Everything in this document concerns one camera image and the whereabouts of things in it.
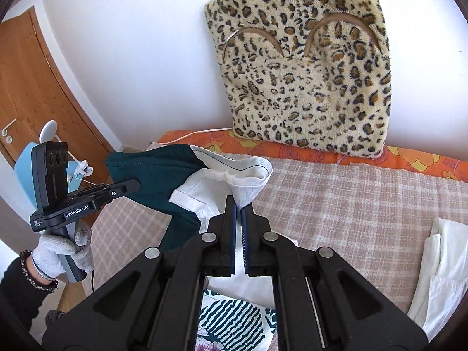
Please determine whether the leopard print plush cushion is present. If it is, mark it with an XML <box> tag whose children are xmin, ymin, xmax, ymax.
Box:
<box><xmin>204</xmin><ymin>0</ymin><xmax>391</xmax><ymax>159</ymax></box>

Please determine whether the left hand in grey glove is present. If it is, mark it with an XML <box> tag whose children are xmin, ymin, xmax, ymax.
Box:
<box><xmin>31</xmin><ymin>221</ymin><xmax>94</xmax><ymax>281</ymax></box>

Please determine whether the teal white floral print garment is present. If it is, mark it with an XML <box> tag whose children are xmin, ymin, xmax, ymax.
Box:
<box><xmin>106</xmin><ymin>144</ymin><xmax>277</xmax><ymax>350</ymax></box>

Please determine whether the left forearm black sleeve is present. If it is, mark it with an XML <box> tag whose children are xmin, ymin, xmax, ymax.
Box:
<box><xmin>1</xmin><ymin>250</ymin><xmax>58</xmax><ymax>331</ymax></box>

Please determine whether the white shirt on bed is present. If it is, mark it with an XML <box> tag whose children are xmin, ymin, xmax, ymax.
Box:
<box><xmin>408</xmin><ymin>218</ymin><xmax>467</xmax><ymax>341</ymax></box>

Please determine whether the light blue board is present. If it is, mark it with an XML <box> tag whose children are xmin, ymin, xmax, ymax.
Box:
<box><xmin>13</xmin><ymin>141</ymin><xmax>81</xmax><ymax>207</ymax></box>

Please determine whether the silver door handle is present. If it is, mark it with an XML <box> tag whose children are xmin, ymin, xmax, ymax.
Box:
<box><xmin>1</xmin><ymin>118</ymin><xmax>17</xmax><ymax>137</ymax></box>

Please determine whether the orange floral bed sheet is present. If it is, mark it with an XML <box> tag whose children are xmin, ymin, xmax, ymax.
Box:
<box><xmin>149</xmin><ymin>128</ymin><xmax>468</xmax><ymax>182</ymax></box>

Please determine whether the pink plaid bed blanket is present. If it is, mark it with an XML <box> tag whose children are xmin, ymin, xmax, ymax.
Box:
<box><xmin>84</xmin><ymin>159</ymin><xmax>467</xmax><ymax>311</ymax></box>

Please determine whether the wooden door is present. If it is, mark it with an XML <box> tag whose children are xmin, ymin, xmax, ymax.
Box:
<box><xmin>0</xmin><ymin>7</ymin><xmax>113</xmax><ymax>183</ymax></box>

